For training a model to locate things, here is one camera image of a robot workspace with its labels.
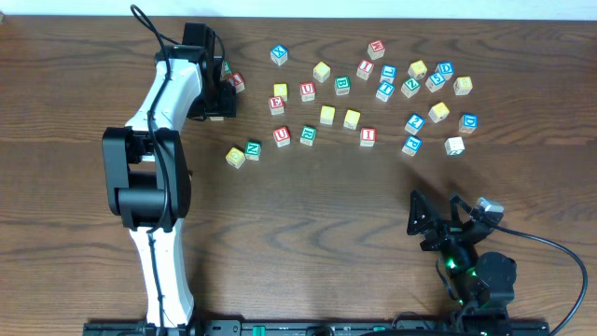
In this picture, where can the red i block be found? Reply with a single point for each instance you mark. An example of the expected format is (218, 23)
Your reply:
(364, 69)
(368, 137)

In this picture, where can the red E block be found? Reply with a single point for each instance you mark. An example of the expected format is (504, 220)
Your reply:
(276, 105)

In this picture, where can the blue d block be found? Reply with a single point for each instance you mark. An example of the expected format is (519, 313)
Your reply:
(468, 123)
(445, 69)

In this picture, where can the green F block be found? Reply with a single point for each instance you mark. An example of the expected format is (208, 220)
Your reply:
(225, 70)

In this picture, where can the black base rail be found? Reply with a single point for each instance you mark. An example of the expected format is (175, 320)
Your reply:
(403, 326)

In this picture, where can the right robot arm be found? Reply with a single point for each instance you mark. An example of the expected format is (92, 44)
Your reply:
(483, 284)

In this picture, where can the yellow block right middle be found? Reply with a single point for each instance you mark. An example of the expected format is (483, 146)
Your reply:
(438, 112)

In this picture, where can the yellow block top centre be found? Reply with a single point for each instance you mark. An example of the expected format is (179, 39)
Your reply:
(321, 72)

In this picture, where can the blue P block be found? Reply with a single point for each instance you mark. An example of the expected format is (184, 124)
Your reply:
(412, 145)

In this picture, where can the yellow block centre left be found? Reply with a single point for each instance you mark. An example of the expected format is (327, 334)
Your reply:
(327, 114)

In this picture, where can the green B block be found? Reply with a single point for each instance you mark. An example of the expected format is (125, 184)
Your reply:
(342, 85)

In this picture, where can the yellow B block far right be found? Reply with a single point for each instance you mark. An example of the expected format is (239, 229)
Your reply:
(462, 86)

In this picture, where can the blue D block right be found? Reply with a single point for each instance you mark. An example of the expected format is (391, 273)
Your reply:
(468, 123)

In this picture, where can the red U block upper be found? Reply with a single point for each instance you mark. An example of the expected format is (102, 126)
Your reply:
(307, 91)

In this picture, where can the yellow 2 block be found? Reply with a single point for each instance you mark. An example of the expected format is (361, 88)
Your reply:
(235, 158)

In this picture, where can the green R block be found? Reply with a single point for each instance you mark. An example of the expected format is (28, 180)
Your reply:
(308, 135)

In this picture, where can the blue D block upper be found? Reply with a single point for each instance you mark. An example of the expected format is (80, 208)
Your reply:
(445, 69)

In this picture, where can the blue 2 block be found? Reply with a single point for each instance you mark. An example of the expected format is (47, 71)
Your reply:
(414, 124)

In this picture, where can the plain white wooden block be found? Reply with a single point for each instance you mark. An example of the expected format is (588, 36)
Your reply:
(454, 146)

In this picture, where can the red Y block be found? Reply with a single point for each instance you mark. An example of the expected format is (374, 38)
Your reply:
(237, 82)

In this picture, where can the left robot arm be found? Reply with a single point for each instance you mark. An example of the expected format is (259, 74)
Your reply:
(147, 180)

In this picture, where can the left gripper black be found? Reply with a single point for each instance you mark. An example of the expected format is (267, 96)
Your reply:
(224, 100)

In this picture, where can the yellow block centre right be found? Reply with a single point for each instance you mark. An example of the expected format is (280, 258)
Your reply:
(351, 119)

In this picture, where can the blue X block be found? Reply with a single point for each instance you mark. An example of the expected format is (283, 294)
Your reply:
(279, 55)

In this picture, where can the red U block lower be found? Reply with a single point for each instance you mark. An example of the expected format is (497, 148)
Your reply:
(281, 136)

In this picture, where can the red W block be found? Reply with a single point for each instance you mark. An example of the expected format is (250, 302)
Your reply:
(376, 49)

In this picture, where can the green Z block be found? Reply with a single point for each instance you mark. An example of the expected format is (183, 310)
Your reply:
(410, 87)

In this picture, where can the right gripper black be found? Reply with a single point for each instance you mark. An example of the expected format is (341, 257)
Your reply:
(444, 234)

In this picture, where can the blue T block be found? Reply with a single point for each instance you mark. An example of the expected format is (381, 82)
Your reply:
(385, 91)

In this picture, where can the blue L block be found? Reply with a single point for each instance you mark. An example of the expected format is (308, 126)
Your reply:
(388, 73)

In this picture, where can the green N block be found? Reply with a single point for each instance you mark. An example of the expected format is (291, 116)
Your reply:
(252, 151)

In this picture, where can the yellow block upper left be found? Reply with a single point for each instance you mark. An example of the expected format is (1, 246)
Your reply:
(281, 90)

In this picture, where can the yellow block top right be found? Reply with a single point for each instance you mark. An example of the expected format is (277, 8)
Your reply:
(417, 70)

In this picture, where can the blue S block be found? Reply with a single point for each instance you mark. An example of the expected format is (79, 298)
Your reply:
(435, 82)

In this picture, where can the red u block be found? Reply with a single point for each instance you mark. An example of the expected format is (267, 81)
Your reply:
(281, 136)
(307, 91)

